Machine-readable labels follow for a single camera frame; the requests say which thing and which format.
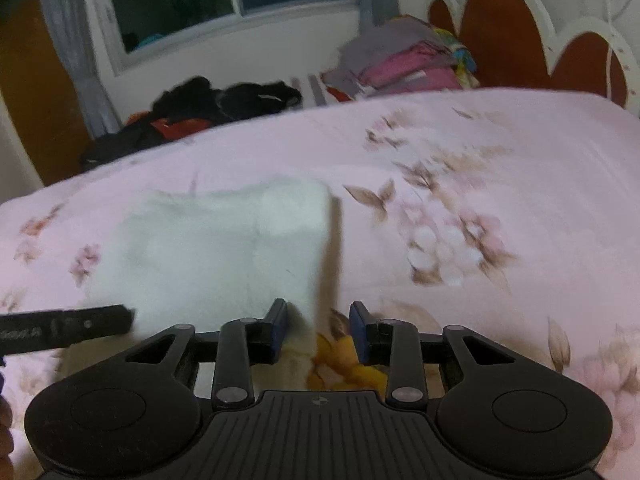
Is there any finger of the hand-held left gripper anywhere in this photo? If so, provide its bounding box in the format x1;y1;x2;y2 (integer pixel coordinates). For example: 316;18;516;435
50;303;137;349

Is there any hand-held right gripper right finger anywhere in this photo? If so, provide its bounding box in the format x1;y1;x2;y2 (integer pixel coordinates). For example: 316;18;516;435
349;301;521;408

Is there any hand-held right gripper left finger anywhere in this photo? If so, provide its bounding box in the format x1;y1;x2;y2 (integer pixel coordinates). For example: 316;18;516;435
120;299;290;410

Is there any white cloth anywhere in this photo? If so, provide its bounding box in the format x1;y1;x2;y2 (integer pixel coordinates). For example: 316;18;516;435
62;176;335;392

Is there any pile of dark clothes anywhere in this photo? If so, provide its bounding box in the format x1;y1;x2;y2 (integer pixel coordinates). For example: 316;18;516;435
79;76;304;167

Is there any stack of folded clothes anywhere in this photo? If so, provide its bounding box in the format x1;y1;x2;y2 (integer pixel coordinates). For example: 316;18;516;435
320;14;479;107

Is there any person's left hand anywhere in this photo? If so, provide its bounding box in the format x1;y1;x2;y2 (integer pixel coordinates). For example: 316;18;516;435
0;397;14;463

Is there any pink floral bedsheet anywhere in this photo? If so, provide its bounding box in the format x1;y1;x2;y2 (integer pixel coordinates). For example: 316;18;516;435
0;87;640;480

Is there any orange wooden wardrobe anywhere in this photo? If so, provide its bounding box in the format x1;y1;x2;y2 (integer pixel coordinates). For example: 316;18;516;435
0;0;95;187

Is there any red-brown scalloped headboard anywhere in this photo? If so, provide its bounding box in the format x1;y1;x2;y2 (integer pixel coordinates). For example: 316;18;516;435
426;0;640;112

